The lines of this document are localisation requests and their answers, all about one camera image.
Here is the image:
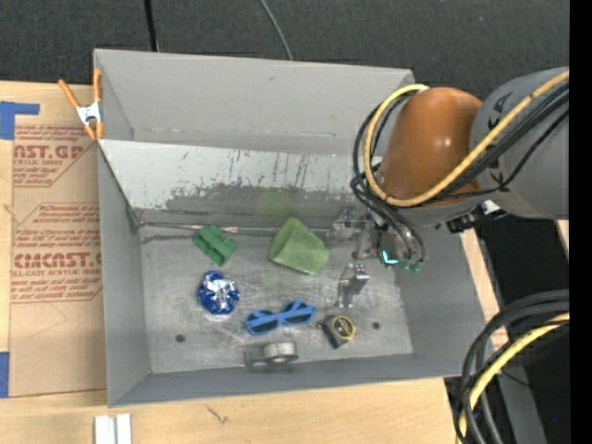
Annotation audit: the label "green plastic toy block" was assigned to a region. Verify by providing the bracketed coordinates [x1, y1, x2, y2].
[191, 224, 239, 268]

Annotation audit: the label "light green cup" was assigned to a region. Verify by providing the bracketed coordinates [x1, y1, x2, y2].
[267, 216, 331, 277]

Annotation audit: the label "blue and silver crumpled ball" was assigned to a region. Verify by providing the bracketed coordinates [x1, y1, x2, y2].
[197, 269, 241, 316]

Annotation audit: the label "grey metal bin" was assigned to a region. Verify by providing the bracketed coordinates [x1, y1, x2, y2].
[92, 47, 487, 409]

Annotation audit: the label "black and yellow tape measure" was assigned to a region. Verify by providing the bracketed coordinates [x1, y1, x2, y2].
[316, 314, 358, 351]

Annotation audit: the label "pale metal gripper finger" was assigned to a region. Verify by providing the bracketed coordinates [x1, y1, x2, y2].
[331, 205, 376, 238]
[337, 261, 372, 310]

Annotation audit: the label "grey metal caster wheel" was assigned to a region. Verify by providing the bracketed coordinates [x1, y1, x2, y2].
[243, 339, 300, 372]

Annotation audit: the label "blue sunglasses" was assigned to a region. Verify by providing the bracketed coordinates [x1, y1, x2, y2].
[243, 299, 318, 338]

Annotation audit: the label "brown cardboard board, red print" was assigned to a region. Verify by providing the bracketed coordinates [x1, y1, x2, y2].
[0, 80, 108, 400]

